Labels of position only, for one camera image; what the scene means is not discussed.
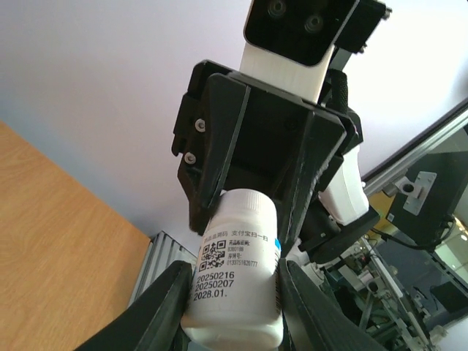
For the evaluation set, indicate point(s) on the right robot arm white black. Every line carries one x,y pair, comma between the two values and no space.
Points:
339,214

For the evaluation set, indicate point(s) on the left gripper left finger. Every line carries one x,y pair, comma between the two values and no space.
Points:
153,321

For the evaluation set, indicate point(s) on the grey bracket on frame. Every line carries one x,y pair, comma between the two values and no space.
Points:
416,191

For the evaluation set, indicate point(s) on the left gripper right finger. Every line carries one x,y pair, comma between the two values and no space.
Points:
311,320

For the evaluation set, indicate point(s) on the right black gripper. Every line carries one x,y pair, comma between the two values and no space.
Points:
235,132

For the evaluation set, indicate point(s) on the aluminium front frame rail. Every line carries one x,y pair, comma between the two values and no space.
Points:
161,252

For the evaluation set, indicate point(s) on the small white pill bottle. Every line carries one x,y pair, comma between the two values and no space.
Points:
234,300

